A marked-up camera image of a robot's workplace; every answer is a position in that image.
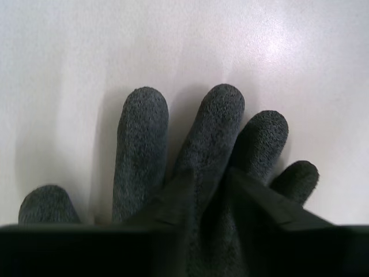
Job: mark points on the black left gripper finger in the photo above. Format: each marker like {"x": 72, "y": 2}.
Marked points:
{"x": 86, "y": 251}
{"x": 302, "y": 248}

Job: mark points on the dark grey knitted glove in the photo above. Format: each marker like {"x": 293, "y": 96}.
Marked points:
{"x": 138, "y": 144}

